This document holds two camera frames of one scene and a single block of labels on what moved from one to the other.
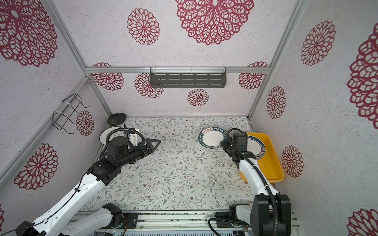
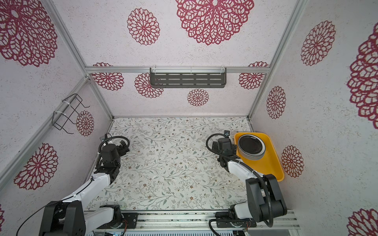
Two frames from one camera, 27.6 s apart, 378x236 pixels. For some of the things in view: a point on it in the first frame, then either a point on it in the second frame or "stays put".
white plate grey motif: (104, 134) to (254, 156)
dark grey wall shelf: (187, 77) stays put
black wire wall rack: (71, 103) stays put
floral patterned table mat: (189, 170) stays put
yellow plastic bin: (269, 163) stays put
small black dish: (116, 119) to (250, 144)
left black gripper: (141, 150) to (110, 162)
